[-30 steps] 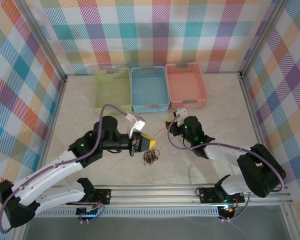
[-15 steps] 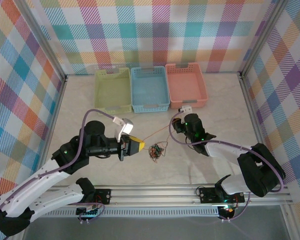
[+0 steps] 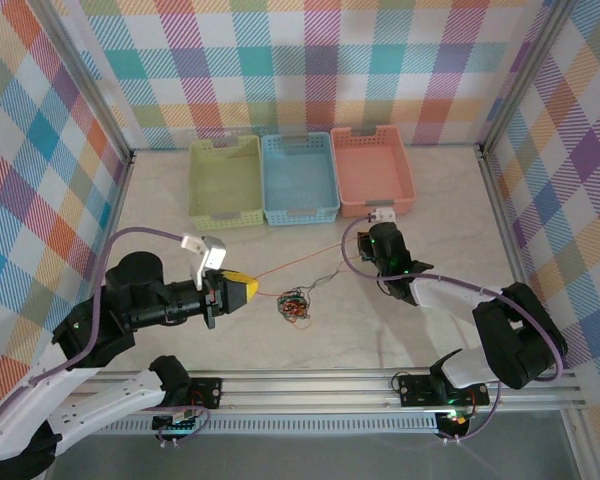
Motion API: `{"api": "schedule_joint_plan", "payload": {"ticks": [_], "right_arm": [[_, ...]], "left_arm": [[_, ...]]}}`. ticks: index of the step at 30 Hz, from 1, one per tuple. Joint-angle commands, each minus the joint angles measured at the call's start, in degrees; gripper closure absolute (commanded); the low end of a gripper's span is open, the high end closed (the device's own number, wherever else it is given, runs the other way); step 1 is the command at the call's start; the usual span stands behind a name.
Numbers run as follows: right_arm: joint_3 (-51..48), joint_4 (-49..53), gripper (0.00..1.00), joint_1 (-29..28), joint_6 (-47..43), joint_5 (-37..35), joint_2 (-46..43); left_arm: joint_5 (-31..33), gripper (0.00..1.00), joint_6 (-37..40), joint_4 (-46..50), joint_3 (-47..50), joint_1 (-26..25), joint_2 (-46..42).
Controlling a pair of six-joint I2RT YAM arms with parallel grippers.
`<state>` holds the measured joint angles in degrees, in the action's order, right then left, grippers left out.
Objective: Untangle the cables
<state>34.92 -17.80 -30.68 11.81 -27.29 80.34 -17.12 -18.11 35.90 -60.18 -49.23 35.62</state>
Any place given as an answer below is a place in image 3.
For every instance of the controller board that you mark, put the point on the controller board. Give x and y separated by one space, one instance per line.
177 426
455 422

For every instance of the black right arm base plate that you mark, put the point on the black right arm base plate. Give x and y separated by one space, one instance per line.
415 390

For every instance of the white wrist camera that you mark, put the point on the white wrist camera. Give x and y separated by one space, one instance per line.
382 214
212 252

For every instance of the pink plastic basket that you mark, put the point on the pink plastic basket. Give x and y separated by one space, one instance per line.
372 170

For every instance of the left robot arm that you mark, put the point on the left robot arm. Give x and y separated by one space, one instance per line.
25 400

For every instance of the left controller board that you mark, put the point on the left controller board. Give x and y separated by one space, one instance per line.
177 426

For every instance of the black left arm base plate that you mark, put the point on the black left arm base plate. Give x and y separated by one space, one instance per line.
207 392

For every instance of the right controller board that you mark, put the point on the right controller board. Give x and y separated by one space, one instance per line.
455 422

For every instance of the blue plastic basket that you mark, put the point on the blue plastic basket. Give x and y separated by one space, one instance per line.
300 175

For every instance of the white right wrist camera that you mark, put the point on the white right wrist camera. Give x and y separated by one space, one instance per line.
382 214

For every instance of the green plastic basket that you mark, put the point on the green plastic basket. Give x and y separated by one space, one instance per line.
225 180

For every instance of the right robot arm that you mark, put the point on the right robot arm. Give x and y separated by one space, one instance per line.
520 335

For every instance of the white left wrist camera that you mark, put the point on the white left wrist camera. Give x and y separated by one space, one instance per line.
212 252

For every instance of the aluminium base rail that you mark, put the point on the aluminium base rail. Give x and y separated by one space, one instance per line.
305 390

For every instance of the aluminium frame post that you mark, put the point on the aluminium frame post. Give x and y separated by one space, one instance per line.
526 70
81 70

